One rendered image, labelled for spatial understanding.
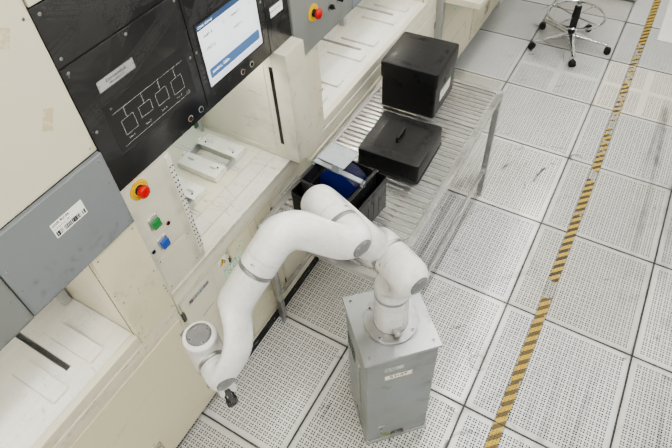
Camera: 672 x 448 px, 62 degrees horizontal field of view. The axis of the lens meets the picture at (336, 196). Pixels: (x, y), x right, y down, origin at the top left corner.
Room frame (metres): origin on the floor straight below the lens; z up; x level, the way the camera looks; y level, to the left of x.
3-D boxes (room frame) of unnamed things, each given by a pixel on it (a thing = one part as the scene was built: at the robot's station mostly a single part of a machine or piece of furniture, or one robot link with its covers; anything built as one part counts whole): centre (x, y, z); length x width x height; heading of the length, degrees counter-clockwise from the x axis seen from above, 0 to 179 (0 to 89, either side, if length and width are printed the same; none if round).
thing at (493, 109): (1.84, -0.27, 0.38); 1.30 x 0.60 x 0.76; 147
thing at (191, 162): (1.75, 0.52, 0.89); 0.22 x 0.21 x 0.04; 57
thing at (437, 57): (2.23, -0.45, 0.89); 0.29 x 0.29 x 0.25; 59
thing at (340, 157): (1.50, -0.01, 0.93); 0.24 x 0.20 x 0.32; 51
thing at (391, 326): (0.98, -0.16, 0.85); 0.19 x 0.19 x 0.18
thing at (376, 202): (1.50, -0.02, 0.85); 0.28 x 0.28 x 0.17; 51
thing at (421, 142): (1.82, -0.30, 0.83); 0.29 x 0.29 x 0.13; 59
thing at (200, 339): (0.66, 0.35, 1.26); 0.09 x 0.08 x 0.13; 32
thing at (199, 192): (1.53, 0.66, 0.89); 0.22 x 0.21 x 0.04; 57
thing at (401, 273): (0.95, -0.18, 1.07); 0.19 x 0.12 x 0.24; 32
